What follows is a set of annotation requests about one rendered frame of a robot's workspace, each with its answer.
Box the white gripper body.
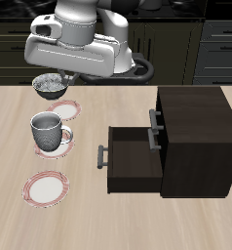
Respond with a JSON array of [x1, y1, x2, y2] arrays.
[[23, 32, 121, 79]]

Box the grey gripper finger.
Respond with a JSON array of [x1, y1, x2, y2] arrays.
[[66, 71, 81, 86], [57, 68, 66, 81]]

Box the black speckled bowl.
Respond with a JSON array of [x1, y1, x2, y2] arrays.
[[31, 72, 70, 102]]

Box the white plate with red rim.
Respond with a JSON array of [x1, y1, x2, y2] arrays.
[[21, 170, 71, 209], [46, 100, 83, 122], [33, 129, 76, 160]]

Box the grey mug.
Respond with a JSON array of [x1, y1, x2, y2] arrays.
[[29, 110, 74, 153]]

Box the dark kitchen cupboards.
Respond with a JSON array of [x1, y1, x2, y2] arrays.
[[0, 17, 204, 87]]

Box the dark wooden cabinet drawer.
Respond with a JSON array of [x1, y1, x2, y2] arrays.
[[106, 125, 164, 195]]

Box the dark wooden cabinet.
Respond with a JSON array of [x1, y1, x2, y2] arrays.
[[155, 85, 232, 199]]

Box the grey kitchen cupboard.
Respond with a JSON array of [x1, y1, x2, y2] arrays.
[[192, 19, 232, 87]]

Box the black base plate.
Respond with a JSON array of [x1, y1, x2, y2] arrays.
[[78, 53, 155, 84]]

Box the grey drawer handle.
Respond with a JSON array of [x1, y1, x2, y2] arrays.
[[147, 128, 163, 152], [97, 145, 109, 170], [148, 108, 165, 132]]

